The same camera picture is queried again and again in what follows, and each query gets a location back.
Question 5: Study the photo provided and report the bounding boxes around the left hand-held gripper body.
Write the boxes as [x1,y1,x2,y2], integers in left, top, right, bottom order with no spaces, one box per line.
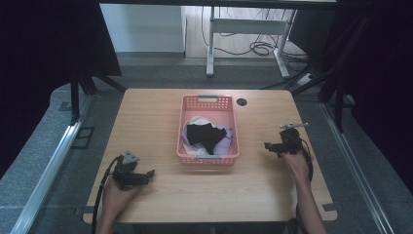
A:
[111,150,149,191]

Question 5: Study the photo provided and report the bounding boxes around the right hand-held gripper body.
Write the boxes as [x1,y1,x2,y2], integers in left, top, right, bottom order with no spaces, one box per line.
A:
[277,122,310,157]

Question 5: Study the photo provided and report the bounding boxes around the person's right hand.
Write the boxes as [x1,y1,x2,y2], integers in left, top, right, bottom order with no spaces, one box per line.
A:
[281,152,312,186]

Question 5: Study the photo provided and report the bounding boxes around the person's left hand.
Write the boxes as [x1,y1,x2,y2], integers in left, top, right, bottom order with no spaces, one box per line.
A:
[101,177,141,213]

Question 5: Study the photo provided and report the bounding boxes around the white power strip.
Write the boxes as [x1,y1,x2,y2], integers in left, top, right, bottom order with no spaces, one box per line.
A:
[296,72,317,88]

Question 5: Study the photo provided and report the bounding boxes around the black cloth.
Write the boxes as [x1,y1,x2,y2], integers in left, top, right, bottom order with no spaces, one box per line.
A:
[186,123,228,156]

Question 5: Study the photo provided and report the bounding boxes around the black and white clothes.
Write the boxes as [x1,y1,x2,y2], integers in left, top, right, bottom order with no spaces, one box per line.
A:
[181,115,235,158]

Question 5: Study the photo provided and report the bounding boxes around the pink plastic basket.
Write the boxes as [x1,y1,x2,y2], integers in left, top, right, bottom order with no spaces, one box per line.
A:
[176,94,241,167]

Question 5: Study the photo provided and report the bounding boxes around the black metal stand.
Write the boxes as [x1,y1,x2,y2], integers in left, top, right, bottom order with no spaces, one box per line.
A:
[68,62,127,125]
[259,9,374,134]

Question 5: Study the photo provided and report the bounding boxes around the dark curtain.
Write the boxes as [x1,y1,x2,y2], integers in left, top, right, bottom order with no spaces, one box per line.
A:
[0,0,123,179]
[288,0,413,196]

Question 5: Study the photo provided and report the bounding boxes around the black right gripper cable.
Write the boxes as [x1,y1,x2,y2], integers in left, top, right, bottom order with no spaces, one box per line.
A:
[294,138,315,234]

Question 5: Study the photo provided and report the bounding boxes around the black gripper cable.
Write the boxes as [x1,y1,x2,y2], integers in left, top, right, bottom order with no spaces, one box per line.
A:
[294,138,315,234]
[91,155,125,234]

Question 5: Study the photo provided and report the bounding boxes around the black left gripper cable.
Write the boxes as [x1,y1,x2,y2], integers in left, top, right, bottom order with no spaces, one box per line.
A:
[91,155,125,234]

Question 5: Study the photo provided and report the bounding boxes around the aluminium rail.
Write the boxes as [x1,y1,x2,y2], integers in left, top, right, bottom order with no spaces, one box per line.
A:
[319,101,395,234]
[9,97,94,234]

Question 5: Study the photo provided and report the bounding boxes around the black floor cables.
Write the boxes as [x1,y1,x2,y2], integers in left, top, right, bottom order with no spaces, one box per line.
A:
[200,6,309,64]

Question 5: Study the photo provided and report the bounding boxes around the white desk frame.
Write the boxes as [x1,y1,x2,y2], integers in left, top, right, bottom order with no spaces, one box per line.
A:
[206,5,298,79]

